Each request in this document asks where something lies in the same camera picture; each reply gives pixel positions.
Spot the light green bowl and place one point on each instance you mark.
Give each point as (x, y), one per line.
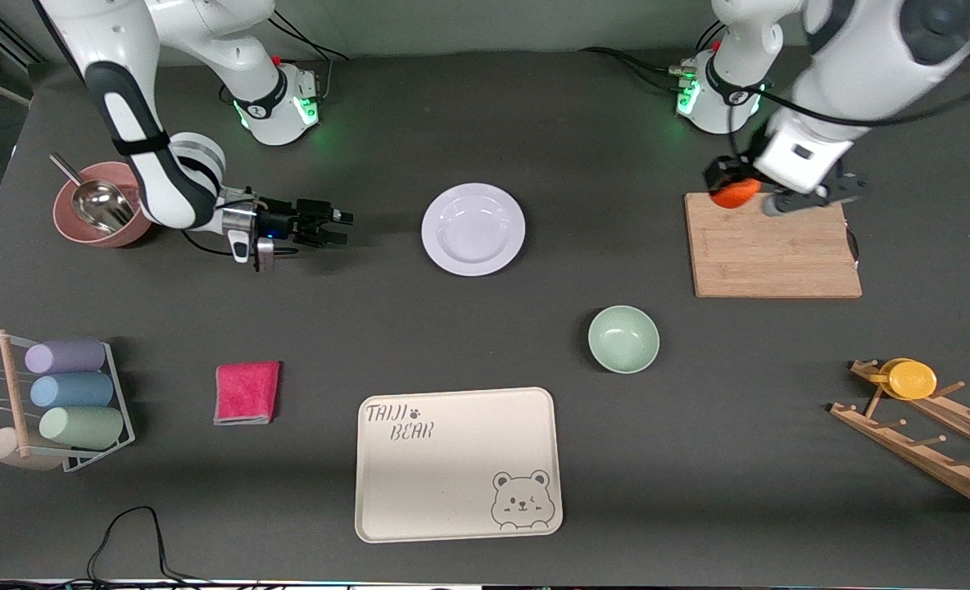
(623, 339)

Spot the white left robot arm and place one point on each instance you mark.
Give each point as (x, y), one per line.
(862, 57)

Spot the wooden cutting board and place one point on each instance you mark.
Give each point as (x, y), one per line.
(772, 254)

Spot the pink bowl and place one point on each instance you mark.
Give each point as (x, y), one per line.
(71, 225)

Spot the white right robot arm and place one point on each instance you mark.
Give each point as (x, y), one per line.
(129, 98)

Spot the wooden peg rack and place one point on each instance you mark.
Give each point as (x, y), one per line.
(927, 451)

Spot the white round plate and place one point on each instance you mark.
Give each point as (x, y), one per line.
(473, 229)

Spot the green cup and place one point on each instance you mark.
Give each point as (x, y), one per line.
(82, 427)

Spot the purple cup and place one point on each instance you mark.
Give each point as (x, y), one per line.
(65, 356)

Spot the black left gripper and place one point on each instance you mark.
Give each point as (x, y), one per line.
(720, 173)

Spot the beige cup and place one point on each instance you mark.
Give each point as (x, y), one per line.
(6, 451)

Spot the metal scoop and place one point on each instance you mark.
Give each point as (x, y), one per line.
(100, 205)

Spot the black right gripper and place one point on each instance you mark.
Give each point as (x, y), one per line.
(281, 223)

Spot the blue cup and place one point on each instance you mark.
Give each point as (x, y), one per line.
(71, 390)

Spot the orange fruit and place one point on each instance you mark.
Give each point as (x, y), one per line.
(735, 195)

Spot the pink folded cloth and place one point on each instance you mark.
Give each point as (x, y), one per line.
(246, 393)

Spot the beige tray with bear print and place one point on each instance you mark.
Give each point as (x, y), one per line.
(452, 467)

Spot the yellow cup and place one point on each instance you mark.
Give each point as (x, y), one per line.
(911, 380)

